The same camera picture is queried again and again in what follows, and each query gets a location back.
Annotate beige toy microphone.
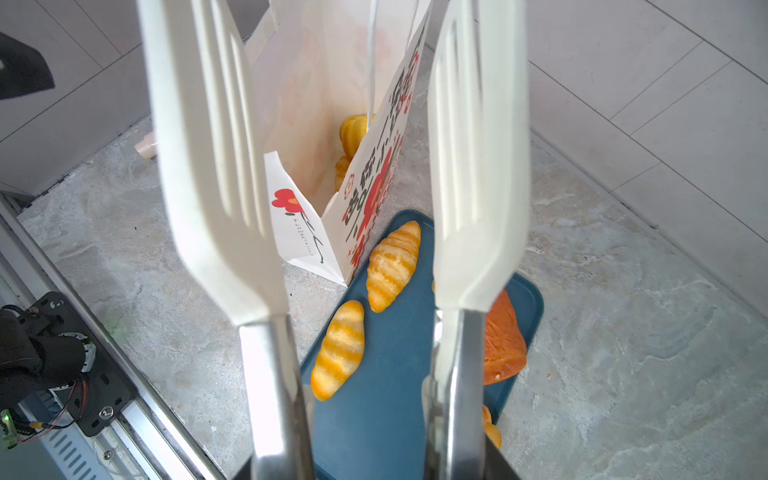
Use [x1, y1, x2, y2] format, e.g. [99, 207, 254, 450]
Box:
[135, 131, 158, 160]

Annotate yellow croissant tray corner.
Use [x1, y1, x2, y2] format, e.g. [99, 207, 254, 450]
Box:
[339, 115, 368, 160]

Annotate long yellow striped croissant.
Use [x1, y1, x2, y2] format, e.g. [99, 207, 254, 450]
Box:
[310, 300, 365, 402]

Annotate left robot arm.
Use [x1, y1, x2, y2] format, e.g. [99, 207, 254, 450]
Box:
[1, 33, 96, 409]

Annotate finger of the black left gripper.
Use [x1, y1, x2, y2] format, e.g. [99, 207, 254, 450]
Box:
[0, 33, 55, 100]

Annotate left green circuit board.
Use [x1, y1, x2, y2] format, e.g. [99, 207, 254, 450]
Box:
[1, 409, 19, 450]

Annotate floral paper bag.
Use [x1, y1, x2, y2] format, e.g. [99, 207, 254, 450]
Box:
[246, 1, 431, 285]

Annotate orange triangular bread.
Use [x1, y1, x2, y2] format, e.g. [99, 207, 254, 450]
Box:
[483, 290, 527, 386]

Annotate steel tongs cream tips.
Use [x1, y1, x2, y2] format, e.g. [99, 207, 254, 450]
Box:
[138, 1, 531, 479]

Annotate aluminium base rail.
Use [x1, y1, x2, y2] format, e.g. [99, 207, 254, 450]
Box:
[1, 200, 221, 479]

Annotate round flaky bun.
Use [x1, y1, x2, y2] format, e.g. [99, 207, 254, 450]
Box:
[482, 406, 503, 449]

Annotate ring donut bread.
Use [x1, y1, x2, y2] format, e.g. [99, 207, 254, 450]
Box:
[334, 156, 350, 192]

